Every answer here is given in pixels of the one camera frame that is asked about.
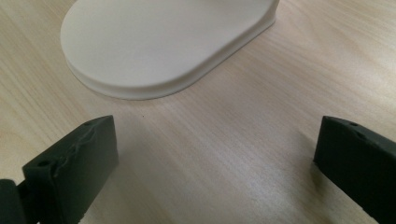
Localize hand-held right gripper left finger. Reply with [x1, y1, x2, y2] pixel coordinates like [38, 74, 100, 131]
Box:
[21, 115, 120, 224]

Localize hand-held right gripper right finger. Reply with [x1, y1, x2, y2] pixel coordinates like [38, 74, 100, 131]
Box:
[313, 115, 396, 224]

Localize white oval stand base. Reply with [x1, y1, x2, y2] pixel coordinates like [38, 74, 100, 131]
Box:
[60, 0, 280, 101]

